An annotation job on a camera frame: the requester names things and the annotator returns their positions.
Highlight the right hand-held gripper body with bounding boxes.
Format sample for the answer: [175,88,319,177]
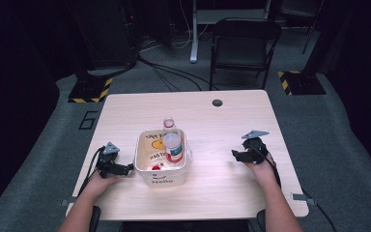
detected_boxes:
[241,130,271,164]

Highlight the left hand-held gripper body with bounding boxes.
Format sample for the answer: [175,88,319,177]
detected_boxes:
[96,141,124,179]

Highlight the white printed plastic bin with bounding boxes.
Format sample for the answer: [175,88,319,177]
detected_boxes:
[133,129,188,188]

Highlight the clear plastic bottle red label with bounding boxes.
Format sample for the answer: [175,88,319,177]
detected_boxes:
[161,116,185,164]

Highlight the person's right hand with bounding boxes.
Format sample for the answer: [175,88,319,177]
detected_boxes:
[243,155,280,189]

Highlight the person's left hand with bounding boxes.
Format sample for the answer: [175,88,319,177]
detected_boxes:
[84,173,122,198]

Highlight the black chair armrest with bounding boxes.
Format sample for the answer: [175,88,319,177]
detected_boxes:
[89,205,102,232]
[256,209,267,232]

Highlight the black folding chair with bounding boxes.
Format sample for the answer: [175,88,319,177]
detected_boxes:
[209,17,283,92]

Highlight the dark cabinet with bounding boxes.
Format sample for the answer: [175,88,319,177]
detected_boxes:
[67,0,140,71]

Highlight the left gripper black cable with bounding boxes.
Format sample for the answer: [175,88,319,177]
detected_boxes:
[76,146,106,197]

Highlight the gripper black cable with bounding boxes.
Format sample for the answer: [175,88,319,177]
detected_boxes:
[76,146,106,197]
[250,141,283,189]

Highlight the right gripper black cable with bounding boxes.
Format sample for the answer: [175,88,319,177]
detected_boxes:
[250,141,283,189]

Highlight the grey metal table bracket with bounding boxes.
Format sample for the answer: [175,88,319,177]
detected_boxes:
[60,198,78,208]
[290,191,317,207]

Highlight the black yellow striped base plate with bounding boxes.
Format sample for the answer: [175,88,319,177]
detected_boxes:
[277,70,328,97]
[68,76,114,104]

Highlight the black floor cables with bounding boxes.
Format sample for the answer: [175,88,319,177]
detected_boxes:
[137,55,220,93]

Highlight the white desk frame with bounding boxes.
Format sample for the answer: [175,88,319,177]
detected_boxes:
[188,0,273,64]

